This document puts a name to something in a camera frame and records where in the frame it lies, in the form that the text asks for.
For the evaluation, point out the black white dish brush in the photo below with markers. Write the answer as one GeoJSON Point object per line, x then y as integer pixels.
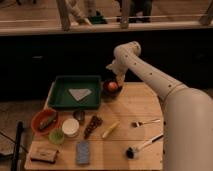
{"type": "Point", "coordinates": [131, 152]}

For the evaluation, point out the yellow banana-like stick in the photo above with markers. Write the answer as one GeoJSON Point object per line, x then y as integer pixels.
{"type": "Point", "coordinates": [109, 129]}

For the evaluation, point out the black pole beside table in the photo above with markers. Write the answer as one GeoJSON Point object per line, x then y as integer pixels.
{"type": "Point", "coordinates": [16, 149]}

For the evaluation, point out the small green cup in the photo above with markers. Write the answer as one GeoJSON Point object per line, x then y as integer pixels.
{"type": "Point", "coordinates": [56, 136]}

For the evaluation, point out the grey folded cloth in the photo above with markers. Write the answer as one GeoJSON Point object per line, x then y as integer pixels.
{"type": "Point", "coordinates": [79, 94]}

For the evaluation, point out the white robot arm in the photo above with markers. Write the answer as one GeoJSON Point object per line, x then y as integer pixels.
{"type": "Point", "coordinates": [187, 112]}

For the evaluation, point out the green plastic tray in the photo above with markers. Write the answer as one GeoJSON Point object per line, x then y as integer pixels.
{"type": "Point", "coordinates": [60, 98]}

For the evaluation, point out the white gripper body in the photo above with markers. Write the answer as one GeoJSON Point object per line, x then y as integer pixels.
{"type": "Point", "coordinates": [119, 70]}

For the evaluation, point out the red apple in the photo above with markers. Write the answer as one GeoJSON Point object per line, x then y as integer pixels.
{"type": "Point", "coordinates": [112, 86]}

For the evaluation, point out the dark object in orange bowl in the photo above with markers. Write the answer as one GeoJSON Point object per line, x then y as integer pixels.
{"type": "Point", "coordinates": [48, 121]}

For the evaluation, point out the metal fork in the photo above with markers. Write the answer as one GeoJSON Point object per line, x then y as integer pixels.
{"type": "Point", "coordinates": [140, 123]}

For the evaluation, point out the blue sponge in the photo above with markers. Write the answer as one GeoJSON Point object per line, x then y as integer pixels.
{"type": "Point", "coordinates": [82, 153]}

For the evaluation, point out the white round container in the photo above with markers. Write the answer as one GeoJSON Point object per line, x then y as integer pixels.
{"type": "Point", "coordinates": [70, 127]}

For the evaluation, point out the small metal cup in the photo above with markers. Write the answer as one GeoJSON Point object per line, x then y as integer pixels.
{"type": "Point", "coordinates": [79, 115]}

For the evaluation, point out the orange bowl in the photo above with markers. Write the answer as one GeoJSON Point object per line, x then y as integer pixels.
{"type": "Point", "coordinates": [42, 116]}

